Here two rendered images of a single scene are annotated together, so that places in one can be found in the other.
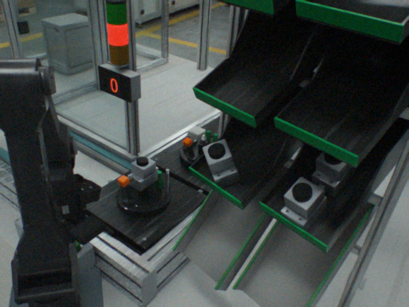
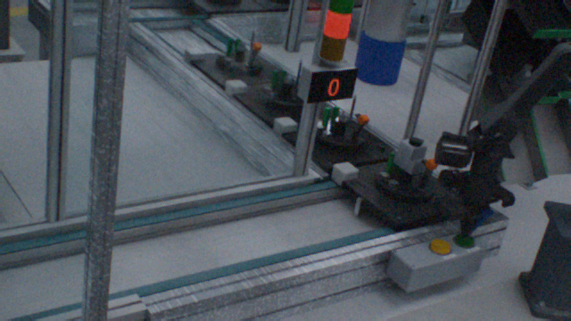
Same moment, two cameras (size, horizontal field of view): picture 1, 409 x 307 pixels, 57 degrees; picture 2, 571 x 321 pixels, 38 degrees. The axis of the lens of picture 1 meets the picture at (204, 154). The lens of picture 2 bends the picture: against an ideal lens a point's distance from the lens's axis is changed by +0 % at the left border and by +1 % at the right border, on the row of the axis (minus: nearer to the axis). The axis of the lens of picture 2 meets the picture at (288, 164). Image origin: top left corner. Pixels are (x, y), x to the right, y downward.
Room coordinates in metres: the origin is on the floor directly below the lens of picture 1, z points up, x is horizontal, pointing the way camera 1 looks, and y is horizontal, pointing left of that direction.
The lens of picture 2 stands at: (0.51, 1.82, 1.83)
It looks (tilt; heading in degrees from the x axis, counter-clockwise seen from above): 27 degrees down; 287
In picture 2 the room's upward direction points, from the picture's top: 10 degrees clockwise
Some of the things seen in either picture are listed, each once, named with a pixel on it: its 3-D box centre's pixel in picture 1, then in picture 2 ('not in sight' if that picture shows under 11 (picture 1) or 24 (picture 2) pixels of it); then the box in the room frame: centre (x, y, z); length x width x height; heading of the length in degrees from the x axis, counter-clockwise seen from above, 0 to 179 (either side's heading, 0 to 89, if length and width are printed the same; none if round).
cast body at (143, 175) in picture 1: (145, 169); (409, 152); (0.75, 0.14, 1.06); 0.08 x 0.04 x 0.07; 146
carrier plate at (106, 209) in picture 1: (143, 201); (402, 192); (0.74, 0.15, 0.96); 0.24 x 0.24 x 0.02; 56
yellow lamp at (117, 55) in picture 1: (119, 52); (333, 45); (0.95, 0.24, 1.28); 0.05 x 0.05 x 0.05
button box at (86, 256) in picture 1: (54, 241); (436, 260); (0.62, 0.34, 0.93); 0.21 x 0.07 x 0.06; 56
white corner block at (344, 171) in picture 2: not in sight; (344, 174); (0.88, 0.17, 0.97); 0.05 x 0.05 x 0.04; 56
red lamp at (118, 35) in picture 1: (117, 33); (337, 22); (0.95, 0.24, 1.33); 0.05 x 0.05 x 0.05
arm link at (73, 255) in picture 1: (44, 273); not in sight; (0.36, 0.22, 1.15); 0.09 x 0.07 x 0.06; 106
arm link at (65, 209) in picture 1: (63, 203); (478, 189); (0.58, 0.28, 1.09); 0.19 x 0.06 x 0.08; 56
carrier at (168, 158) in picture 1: (202, 146); (340, 124); (0.96, 0.00, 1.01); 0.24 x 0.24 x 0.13; 56
